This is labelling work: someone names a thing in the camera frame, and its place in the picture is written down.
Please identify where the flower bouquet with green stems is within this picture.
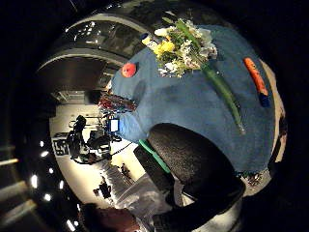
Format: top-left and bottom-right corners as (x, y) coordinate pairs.
(154, 17), (246, 136)

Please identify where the black camera rig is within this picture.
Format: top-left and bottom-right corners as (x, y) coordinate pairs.
(66, 114), (124, 165)

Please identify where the orange marker with blue cap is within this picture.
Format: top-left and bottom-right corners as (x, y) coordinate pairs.
(242, 57), (271, 108)

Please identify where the yellow bottle with blue cap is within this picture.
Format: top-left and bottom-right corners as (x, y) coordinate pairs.
(139, 32), (159, 48)

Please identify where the the person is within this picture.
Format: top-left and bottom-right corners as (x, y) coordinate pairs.
(78, 202), (141, 232)

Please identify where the black and white marker sheet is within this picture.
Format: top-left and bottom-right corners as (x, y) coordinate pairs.
(51, 136), (70, 159)

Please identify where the red apple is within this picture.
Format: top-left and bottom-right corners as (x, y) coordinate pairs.
(121, 62), (138, 78)

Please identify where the clear plastic bag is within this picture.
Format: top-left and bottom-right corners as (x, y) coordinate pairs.
(110, 173), (172, 223)

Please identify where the blue cloth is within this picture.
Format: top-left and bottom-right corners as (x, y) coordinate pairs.
(110, 23), (276, 174)

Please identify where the multicoloured tinsel bundle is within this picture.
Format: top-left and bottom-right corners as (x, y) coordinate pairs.
(98, 91), (138, 114)

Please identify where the small black object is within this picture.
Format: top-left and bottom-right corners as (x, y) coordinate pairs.
(93, 180), (114, 199)

